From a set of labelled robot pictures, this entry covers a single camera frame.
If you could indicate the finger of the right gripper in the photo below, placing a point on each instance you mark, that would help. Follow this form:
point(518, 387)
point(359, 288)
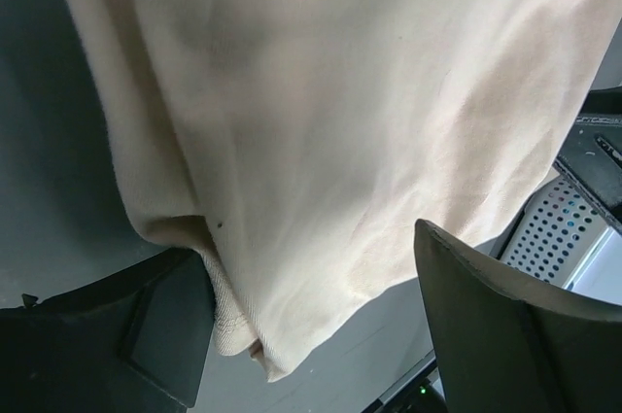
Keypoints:
point(590, 157)

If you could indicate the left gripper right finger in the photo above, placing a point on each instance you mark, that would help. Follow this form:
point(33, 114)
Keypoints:
point(505, 341)

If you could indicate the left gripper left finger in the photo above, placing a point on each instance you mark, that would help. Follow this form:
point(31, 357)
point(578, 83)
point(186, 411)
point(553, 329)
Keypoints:
point(135, 341)

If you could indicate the beige t shirt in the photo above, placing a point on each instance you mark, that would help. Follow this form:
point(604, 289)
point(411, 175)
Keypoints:
point(294, 143)

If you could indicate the white perforated laundry basket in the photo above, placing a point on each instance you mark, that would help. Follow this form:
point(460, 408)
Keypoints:
point(558, 237)

